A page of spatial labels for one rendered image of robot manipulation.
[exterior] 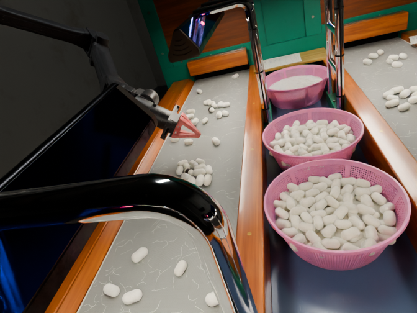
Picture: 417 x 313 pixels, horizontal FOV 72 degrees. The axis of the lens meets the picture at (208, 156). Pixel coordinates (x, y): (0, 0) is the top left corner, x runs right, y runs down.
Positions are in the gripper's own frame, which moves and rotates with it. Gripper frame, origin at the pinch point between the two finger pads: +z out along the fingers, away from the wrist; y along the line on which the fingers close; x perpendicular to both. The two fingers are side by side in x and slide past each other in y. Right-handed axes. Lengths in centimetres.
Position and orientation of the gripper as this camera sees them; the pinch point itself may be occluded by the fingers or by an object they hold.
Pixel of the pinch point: (197, 134)
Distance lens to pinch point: 82.3
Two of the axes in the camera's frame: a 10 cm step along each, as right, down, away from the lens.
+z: 9.0, 4.1, 1.4
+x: -4.1, 7.2, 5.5
